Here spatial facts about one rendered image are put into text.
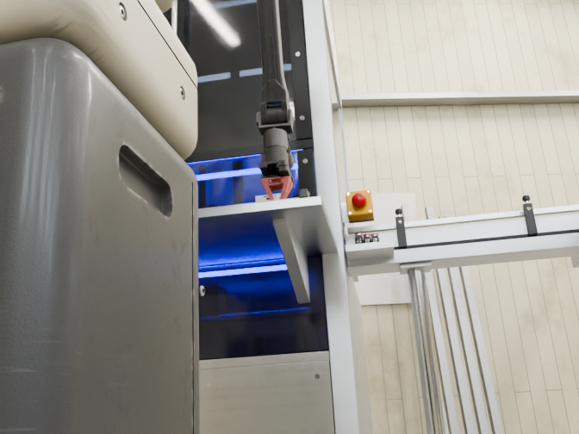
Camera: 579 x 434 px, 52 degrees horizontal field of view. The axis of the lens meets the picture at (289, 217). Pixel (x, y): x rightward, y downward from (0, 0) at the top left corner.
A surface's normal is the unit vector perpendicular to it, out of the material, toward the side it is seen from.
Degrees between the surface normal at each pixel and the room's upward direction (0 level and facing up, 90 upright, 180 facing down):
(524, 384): 90
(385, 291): 90
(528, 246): 90
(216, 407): 90
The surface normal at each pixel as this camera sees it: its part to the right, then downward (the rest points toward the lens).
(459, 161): 0.07, -0.32
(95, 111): 0.98, -0.11
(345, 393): -0.16, -0.31
